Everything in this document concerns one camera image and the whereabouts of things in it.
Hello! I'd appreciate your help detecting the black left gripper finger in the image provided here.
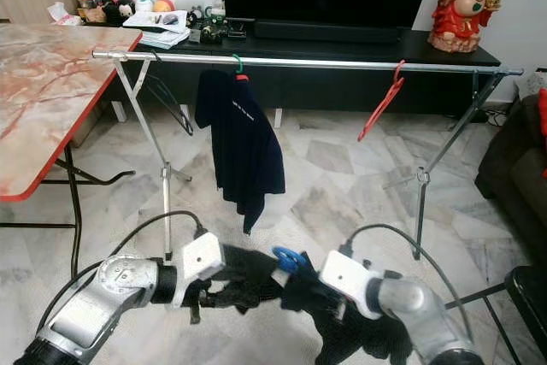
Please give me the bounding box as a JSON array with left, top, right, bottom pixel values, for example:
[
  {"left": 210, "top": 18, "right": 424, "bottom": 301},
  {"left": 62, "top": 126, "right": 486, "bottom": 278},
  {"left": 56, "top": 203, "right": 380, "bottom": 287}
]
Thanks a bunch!
[
  {"left": 222, "top": 245, "right": 276, "bottom": 285},
  {"left": 212, "top": 290, "right": 266, "bottom": 309}
]

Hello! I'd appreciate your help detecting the black shirt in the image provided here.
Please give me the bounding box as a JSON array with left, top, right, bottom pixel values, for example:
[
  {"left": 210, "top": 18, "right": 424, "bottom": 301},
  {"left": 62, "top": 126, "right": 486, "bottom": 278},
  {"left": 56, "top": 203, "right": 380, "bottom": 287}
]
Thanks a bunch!
[{"left": 252, "top": 250, "right": 420, "bottom": 365}]

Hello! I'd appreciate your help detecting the blue plastic hanger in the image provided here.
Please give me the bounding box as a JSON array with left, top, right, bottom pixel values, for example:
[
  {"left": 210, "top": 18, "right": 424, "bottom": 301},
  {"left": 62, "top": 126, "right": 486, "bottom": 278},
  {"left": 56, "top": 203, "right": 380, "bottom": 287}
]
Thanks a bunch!
[{"left": 272, "top": 246, "right": 309, "bottom": 274}]

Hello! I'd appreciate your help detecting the red hanger with green hook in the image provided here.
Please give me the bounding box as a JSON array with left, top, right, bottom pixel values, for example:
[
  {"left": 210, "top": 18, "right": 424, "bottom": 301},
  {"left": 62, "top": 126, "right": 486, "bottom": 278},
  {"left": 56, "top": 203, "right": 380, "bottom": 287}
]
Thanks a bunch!
[{"left": 231, "top": 53, "right": 249, "bottom": 84}]

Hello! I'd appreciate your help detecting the red plastic hanger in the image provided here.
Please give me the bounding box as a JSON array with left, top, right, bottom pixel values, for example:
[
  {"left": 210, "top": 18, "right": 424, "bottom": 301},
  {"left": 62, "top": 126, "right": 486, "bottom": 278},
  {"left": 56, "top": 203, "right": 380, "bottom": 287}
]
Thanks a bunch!
[{"left": 357, "top": 59, "right": 407, "bottom": 143}]

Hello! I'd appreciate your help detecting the navy shirt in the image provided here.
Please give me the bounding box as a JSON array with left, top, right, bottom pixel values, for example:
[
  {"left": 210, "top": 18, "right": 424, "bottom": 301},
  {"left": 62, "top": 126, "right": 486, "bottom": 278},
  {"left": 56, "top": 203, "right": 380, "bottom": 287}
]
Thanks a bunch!
[{"left": 195, "top": 69, "right": 287, "bottom": 235}]

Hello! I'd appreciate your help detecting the black TV console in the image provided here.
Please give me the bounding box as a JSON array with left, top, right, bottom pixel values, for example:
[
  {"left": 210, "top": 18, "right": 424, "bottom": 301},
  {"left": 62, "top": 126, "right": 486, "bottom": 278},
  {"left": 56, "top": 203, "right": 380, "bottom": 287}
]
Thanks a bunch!
[{"left": 81, "top": 21, "right": 503, "bottom": 118}]

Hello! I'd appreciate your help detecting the silver metal clothes rack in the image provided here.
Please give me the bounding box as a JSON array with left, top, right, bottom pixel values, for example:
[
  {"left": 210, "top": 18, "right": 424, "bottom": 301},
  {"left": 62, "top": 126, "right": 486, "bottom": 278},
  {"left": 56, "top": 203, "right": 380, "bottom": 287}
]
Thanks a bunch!
[{"left": 92, "top": 49, "right": 525, "bottom": 262}]

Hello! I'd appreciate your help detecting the dark brown sofa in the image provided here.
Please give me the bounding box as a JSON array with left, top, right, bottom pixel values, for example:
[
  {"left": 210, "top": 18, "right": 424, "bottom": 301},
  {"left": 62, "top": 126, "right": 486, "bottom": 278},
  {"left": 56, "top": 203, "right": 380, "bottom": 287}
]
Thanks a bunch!
[{"left": 474, "top": 91, "right": 547, "bottom": 242}]

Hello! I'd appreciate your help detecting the black soundbar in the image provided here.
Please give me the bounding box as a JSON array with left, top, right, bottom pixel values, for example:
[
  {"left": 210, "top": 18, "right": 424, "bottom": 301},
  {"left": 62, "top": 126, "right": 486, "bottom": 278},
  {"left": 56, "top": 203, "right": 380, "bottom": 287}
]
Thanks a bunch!
[{"left": 252, "top": 20, "right": 401, "bottom": 44}]

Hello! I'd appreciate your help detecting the stack of white papers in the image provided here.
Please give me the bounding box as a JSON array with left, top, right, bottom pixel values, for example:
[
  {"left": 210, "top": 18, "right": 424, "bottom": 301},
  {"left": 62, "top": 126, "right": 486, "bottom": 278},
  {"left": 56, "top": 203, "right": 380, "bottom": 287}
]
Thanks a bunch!
[{"left": 121, "top": 10, "right": 191, "bottom": 50}]

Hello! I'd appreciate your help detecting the side table with lace cloth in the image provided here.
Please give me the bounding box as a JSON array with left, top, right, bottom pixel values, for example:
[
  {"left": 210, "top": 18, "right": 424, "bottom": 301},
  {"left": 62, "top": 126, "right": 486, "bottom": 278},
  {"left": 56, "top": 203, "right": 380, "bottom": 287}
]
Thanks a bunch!
[{"left": 521, "top": 70, "right": 547, "bottom": 101}]

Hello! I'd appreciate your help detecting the jar with red lid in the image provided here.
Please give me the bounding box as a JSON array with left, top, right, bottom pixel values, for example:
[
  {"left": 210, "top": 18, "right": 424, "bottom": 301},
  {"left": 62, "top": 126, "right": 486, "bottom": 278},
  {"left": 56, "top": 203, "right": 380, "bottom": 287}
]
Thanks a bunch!
[{"left": 77, "top": 0, "right": 101, "bottom": 23}]

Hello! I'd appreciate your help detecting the tissue pack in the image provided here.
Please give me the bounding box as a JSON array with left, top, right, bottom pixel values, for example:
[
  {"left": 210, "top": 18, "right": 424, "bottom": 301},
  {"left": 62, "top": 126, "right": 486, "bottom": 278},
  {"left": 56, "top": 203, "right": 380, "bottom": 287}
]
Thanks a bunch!
[{"left": 49, "top": 2, "right": 79, "bottom": 26}]

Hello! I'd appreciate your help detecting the red laughing Buddha statue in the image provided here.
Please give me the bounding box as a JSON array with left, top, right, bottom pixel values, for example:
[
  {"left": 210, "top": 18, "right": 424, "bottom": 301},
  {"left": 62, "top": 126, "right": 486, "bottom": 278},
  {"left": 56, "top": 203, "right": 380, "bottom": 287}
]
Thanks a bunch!
[{"left": 427, "top": 0, "right": 503, "bottom": 54}]

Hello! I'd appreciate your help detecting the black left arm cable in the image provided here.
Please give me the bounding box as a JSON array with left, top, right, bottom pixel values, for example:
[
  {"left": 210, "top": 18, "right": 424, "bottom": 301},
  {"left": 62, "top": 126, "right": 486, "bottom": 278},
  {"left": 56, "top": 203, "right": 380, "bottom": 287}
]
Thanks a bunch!
[{"left": 51, "top": 209, "right": 208, "bottom": 332}]

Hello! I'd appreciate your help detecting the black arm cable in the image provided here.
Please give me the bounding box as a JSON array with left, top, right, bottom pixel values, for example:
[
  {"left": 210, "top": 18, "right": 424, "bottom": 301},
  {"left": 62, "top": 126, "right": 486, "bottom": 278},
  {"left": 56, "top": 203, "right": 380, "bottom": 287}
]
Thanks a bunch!
[
  {"left": 51, "top": 209, "right": 208, "bottom": 332},
  {"left": 338, "top": 224, "right": 475, "bottom": 340}
]

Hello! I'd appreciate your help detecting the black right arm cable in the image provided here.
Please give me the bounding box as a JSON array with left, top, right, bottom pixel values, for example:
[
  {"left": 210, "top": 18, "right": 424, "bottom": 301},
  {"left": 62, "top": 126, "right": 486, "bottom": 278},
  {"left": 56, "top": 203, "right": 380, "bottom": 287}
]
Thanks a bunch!
[{"left": 338, "top": 224, "right": 475, "bottom": 340}]

